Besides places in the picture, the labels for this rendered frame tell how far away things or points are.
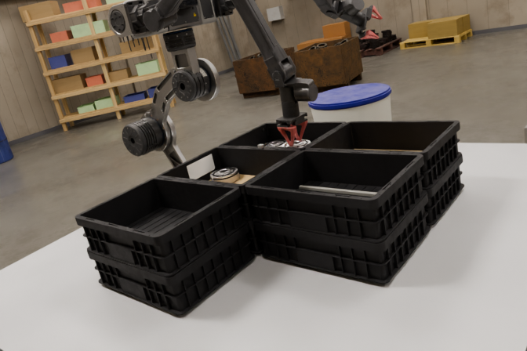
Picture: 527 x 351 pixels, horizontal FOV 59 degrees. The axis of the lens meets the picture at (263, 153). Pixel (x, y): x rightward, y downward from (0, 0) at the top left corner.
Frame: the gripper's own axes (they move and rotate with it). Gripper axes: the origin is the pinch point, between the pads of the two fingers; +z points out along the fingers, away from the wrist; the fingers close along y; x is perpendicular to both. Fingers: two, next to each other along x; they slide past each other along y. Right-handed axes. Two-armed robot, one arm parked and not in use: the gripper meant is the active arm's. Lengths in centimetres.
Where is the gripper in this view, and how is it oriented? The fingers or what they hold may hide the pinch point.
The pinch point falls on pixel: (295, 141)
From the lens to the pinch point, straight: 159.9
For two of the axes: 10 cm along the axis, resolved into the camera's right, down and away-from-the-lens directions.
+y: 6.1, -3.3, 7.2
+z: 1.5, 9.4, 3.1
